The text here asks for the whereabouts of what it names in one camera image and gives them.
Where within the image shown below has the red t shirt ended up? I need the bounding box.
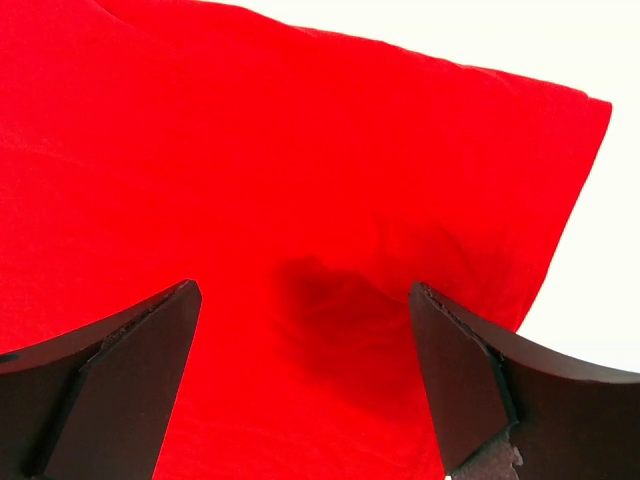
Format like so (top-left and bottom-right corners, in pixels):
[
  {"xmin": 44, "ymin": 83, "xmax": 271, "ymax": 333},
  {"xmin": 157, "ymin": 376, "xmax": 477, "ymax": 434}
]
[{"xmin": 1, "ymin": 1, "xmax": 612, "ymax": 479}]

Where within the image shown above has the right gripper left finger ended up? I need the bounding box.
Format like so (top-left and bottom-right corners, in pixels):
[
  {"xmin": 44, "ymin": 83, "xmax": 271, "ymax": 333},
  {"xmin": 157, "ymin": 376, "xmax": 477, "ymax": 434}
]
[{"xmin": 1, "ymin": 280, "xmax": 202, "ymax": 480}]

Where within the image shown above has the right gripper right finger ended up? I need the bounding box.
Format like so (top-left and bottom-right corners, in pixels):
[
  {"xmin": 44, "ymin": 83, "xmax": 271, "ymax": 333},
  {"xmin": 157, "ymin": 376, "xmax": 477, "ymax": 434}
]
[{"xmin": 409, "ymin": 283, "xmax": 639, "ymax": 479}]

